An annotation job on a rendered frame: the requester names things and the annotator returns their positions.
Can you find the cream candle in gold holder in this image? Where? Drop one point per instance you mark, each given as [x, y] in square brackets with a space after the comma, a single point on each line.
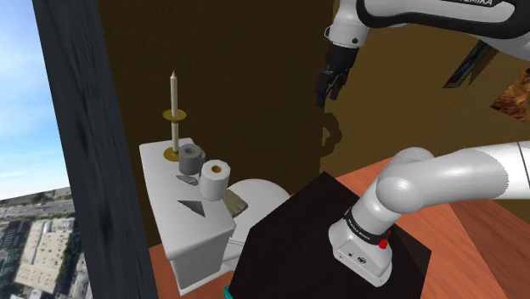
[174, 95]

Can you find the olive green folded cloth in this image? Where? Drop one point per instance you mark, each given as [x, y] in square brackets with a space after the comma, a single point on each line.
[237, 204]

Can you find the brown wall picture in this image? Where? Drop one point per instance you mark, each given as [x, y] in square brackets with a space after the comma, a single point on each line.
[515, 101]

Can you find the white toilet paper roll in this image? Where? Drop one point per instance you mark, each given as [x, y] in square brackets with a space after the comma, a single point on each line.
[213, 184]

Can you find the small grey flat piece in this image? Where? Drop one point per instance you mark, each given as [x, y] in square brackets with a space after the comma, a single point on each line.
[187, 179]

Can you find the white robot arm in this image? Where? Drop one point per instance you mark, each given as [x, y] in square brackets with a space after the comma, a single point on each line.
[439, 178]

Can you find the dark framed wall picture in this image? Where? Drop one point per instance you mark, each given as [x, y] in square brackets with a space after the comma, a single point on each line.
[467, 65]

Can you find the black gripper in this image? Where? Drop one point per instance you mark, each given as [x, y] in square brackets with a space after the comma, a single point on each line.
[341, 59]

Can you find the window with dark frame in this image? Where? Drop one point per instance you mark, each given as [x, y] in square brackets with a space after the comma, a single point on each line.
[89, 157]

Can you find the grey toilet paper roll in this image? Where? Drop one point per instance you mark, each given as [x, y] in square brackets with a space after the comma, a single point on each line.
[189, 163]

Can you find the teal object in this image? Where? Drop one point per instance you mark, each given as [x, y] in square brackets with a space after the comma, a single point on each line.
[227, 293]

